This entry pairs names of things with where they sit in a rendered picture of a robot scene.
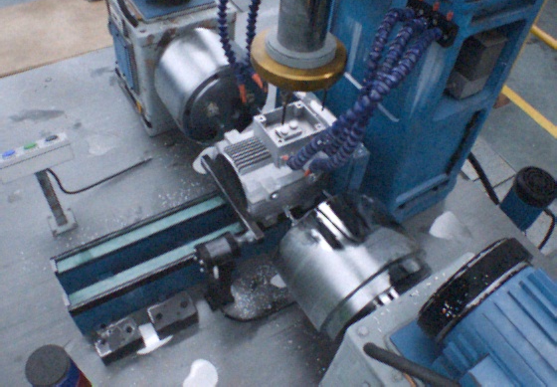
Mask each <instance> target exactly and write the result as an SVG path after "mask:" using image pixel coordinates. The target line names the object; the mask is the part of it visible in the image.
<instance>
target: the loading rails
mask: <svg viewBox="0 0 557 387"><path fill-rule="evenodd" d="M218 194H219V195H218ZM217 195H218V196H217ZM219 196H220V197H221V198H222V199H223V197H222V195H221V193H220V192H219V191H218V189H215V190H213V191H210V192H208V193H205V194H203V195H200V196H198V197H196V198H193V199H191V200H189V201H187V202H184V203H182V204H179V205H177V206H175V207H172V208H171V209H168V210H163V211H161V212H158V213H156V214H154V215H152V216H150V217H147V218H145V219H143V220H141V221H138V222H136V223H132V224H129V225H127V226H125V227H123V228H121V229H118V230H116V231H114V232H112V233H107V234H106V235H103V236H101V237H99V238H97V239H94V240H92V241H88V242H86V243H84V244H82V245H80V246H78V247H73V248H71V249H69V250H67V251H65V252H62V253H59V254H57V255H55V256H52V257H51V258H49V261H50V264H51V267H52V270H53V272H54V274H55V275H56V277H57V279H58V281H59V284H60V285H61V286H62V288H63V290H64V291H65V294H62V296H63V299H64V302H65V305H66V308H67V311H68V313H69V314H70V316H71V318H72V319H73V321H74V322H75V324H76V325H77V326H78V328H79V329H80V331H81V333H82V335H85V334H87V333H88V332H90V331H95V332H97V331H99V330H100V329H104V328H106V327H107V326H109V325H112V322H113V321H115V320H117V319H120V318H122V317H124V316H126V315H130V314H132V313H134V312H135V311H137V310H141V309H142V308H144V307H146V306H148V305H150V304H153V303H155V302H158V301H160V302H162V301H164V300H168V299H170V298H172V297H173V296H175V295H176V294H175V293H176V292H180V291H182V290H184V289H187V288H189V287H191V286H193V285H196V284H197V283H199V282H201V281H203V280H205V279H206V273H204V272H201V271H200V269H201V268H200V266H199V264H198V262H197V260H196V261H194V259H193V258H194V257H195V255H194V252H193V248H194V246H196V245H198V244H200V243H205V242H207V241H209V240H211V239H214V238H216V237H218V236H220V234H221V233H224V232H228V231H229V232H232V233H233V234H234V235H235V237H239V236H243V235H245V234H246V232H245V231H244V229H243V228H242V226H241V227H240V223H239V222H238V220H237V219H236V217H235V216H234V214H233V213H232V212H231V210H230V209H229V207H228V205H227V204H226V202H225V201H222V200H221V198H220V197H219ZM214 200H215V202H217V203H215V202H214ZM216 200H217V201H216ZM223 200H224V199H223ZM317 201H318V199H317V198H316V196H315V198H314V203H313V205H312V206H310V207H308V208H307V209H304V210H303V209H302V208H301V206H300V205H298V206H296V207H294V208H291V209H289V211H290V213H291V214H292V216H293V218H294V219H296V220H297V219H301V218H302V217H303V216H304V215H306V213H307V212H308V211H310V210H311V209H312V208H314V207H315V206H316V202H317ZM221 203H222V205H219V204H221ZM231 222H232V224H231ZM238 224H239V226H238ZM291 224H292V221H291V219H290V218H289V217H288V216H287V215H286V213H285V212H283V213H280V214H278V221H277V222H276V223H274V224H272V225H270V226H268V227H265V226H264V224H263V223H262V222H260V223H258V224H257V226H258V227H259V228H260V230H261V231H262V233H263V234H264V236H265V239H264V243H263V244H261V245H259V246H257V247H256V246H255V245H254V243H252V242H250V243H247V244H245V245H243V246H241V247H240V249H241V254H242V257H241V258H240V259H238V260H236V261H235V262H236V265H237V264H239V263H243V262H244V261H246V260H249V259H251V258H253V257H255V256H257V255H259V254H261V253H263V252H265V251H267V250H269V249H271V248H273V247H275V246H277V247H278V242H279V241H282V239H283V238H284V236H285V235H286V234H287V233H288V231H289V230H290V229H291ZM236 225H237V226H238V227H237V226H236ZM235 226H236V227H235ZM238 228H239V229H238ZM232 229H233V230H232ZM235 230H236V231H237V232H235ZM238 231H239V232H238ZM234 232H235V233H234Z"/></svg>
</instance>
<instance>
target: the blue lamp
mask: <svg viewBox="0 0 557 387"><path fill-rule="evenodd" d="M69 356H70V355H69ZM70 366H71V368H70V370H69V372H68V375H67V377H66V378H64V380H63V381H62V382H60V384H59V385H57V386H54V387H76V386H77V385H78V381H79V378H80V373H79V368H78V366H77V365H76V363H75V361H74V359H73V358H72V357H71V356H70Z"/></svg>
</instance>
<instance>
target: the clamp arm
mask: <svg viewBox="0 0 557 387"><path fill-rule="evenodd" d="M200 161H201V166H202V168H203V169H204V171H205V172H206V174H207V175H208V176H209V177H210V179H211V180H212V182H213V183H214V185H215V186H216V188H217V189H218V191H219V192H220V193H221V195H222V196H223V199H224V201H225V202H226V204H227V205H228V207H229V208H230V210H231V211H232V213H233V214H234V216H235V217H236V219H237V220H238V222H239V223H240V225H241V226H242V228H243V229H244V231H245V232H246V235H247V234H249V233H250V234H251V235H247V236H248V238H250V242H251V241H252V243H254V245H255V246H256V247H257V246H259V245H261V244H263V243H264V239H265V236H264V234H263V233H262V231H261V230H260V228H259V227H258V226H257V224H256V223H255V221H254V220H253V218H252V217H251V215H250V210H249V209H248V207H246V208H245V207H244V205H243V204H242V202H241V201H240V200H239V198H238V197H237V195H236V194H235V192H234V191H233V189H232V188H231V187H230V185H229V184H228V182H227V181H226V179H225V178H224V177H223V176H222V175H221V172H220V170H219V169H218V167H217V166H216V161H215V160H214V159H211V157H210V156H209V154H205V155H203V156H201V157H200Z"/></svg>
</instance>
